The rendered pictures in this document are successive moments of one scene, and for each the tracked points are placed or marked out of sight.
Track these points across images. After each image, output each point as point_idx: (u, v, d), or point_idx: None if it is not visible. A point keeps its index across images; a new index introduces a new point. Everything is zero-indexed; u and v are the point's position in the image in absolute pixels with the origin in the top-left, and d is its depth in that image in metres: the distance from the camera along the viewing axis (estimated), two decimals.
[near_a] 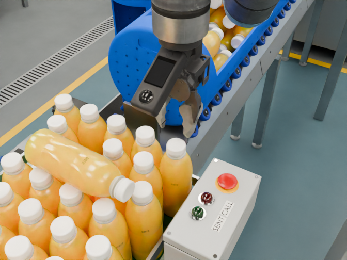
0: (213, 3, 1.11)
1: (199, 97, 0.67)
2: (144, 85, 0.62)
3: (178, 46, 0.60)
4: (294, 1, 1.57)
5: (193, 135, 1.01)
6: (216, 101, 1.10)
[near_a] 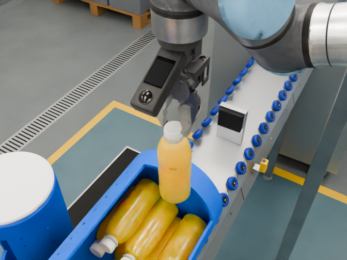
0: None
1: (198, 98, 0.67)
2: (143, 86, 0.62)
3: (177, 46, 0.60)
4: (215, 224, 1.15)
5: None
6: None
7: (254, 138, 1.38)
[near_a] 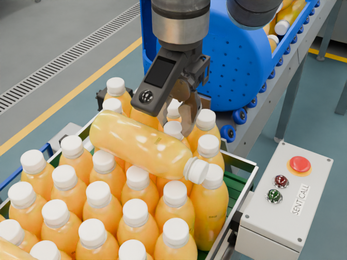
0: None
1: (198, 98, 0.67)
2: (144, 85, 0.62)
3: (178, 46, 0.60)
4: None
5: (242, 122, 0.98)
6: (261, 87, 1.07)
7: None
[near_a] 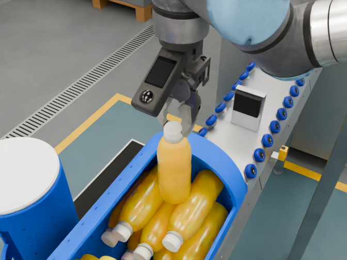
0: None
1: (199, 98, 0.67)
2: (144, 85, 0.62)
3: (178, 46, 0.60)
4: None
5: None
6: None
7: (272, 124, 1.29)
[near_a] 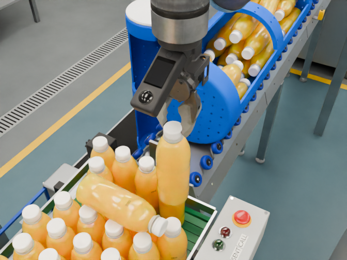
0: (234, 38, 1.31)
1: (198, 98, 0.67)
2: (143, 86, 0.62)
3: (177, 46, 0.60)
4: None
5: (208, 168, 1.16)
6: (230, 128, 1.27)
7: None
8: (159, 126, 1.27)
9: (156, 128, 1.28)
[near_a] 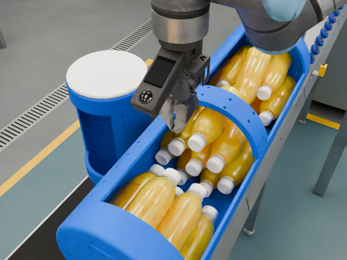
0: (194, 146, 0.90)
1: (196, 100, 0.67)
2: (143, 85, 0.62)
3: (177, 46, 0.60)
4: None
5: None
6: None
7: (313, 46, 1.54)
8: None
9: None
